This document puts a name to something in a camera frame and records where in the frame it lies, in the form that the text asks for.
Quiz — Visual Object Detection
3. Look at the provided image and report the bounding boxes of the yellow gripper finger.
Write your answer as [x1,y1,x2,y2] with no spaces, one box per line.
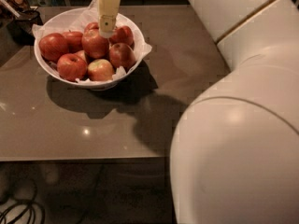
[97,0,121,38]

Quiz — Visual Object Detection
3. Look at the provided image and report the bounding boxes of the white bowl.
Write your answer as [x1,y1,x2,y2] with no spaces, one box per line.
[33,7,147,91]

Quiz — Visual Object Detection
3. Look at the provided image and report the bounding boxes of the yellowish red apple front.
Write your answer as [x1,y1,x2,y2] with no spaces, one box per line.
[87,59,115,81]

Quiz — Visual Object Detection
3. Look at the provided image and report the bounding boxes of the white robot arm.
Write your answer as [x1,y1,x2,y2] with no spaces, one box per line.
[170,0,299,224]

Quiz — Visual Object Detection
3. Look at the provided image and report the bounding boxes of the white paper liner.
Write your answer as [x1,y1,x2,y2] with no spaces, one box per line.
[32,0,153,86]

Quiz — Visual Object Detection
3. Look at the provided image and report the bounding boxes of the black cables on floor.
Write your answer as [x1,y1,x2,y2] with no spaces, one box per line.
[0,179,47,224]

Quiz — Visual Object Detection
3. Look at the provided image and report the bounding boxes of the dark bag on counter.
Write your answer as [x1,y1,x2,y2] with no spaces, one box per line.
[0,0,43,45]

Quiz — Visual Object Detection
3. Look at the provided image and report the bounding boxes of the small red apple middle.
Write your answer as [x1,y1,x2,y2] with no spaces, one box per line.
[76,50,91,64]

